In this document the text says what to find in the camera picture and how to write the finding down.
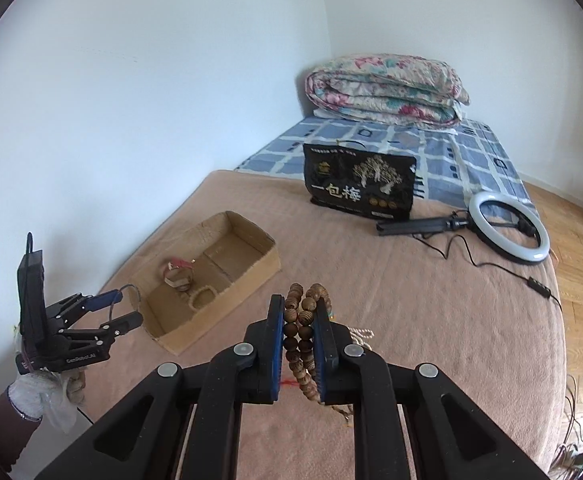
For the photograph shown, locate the black bag with tree print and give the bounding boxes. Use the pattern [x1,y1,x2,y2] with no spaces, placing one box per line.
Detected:
[302,142,419,221]

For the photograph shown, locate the white bead necklace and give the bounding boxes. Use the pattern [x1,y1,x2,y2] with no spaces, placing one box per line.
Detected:
[346,327,375,350]

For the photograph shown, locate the black ring light cable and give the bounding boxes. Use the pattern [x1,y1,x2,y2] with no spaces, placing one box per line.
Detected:
[419,232,563,314]

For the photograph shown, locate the wooden bead string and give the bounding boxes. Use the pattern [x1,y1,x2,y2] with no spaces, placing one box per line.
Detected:
[282,282,355,429]

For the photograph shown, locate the woven straw bracelet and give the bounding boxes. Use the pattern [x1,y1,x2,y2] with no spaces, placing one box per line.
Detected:
[188,285,217,311]

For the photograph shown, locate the white ring light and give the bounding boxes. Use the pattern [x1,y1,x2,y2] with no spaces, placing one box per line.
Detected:
[467,191,551,265]

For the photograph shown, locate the folded floral quilt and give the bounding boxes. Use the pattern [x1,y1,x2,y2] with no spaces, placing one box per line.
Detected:
[305,52,471,128]

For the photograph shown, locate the brown blanket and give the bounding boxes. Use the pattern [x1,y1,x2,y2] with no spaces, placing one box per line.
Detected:
[36,170,568,480]

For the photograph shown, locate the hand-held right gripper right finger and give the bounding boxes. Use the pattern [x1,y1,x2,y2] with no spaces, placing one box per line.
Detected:
[313,298,547,480]

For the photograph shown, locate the black tripod stand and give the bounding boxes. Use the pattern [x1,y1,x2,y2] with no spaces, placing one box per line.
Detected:
[375,212,472,237]

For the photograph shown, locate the cardboard box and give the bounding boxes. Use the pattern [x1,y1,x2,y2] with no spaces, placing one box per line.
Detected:
[128,211,281,356]

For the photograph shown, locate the person's left hand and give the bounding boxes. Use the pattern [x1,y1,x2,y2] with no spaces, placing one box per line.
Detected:
[8,367,88,435]

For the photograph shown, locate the blue checked bedsheet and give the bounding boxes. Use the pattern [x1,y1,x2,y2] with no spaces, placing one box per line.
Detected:
[234,115,540,211]

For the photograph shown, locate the tangle of floor cables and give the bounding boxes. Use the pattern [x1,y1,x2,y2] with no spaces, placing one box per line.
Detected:
[556,374,583,477]

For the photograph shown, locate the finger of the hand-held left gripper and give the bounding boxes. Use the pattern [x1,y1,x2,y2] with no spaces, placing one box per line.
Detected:
[56,311,144,352]
[46,287,125,332]

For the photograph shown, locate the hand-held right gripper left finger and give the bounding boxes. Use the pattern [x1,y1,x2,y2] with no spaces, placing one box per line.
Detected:
[34,294,286,480]

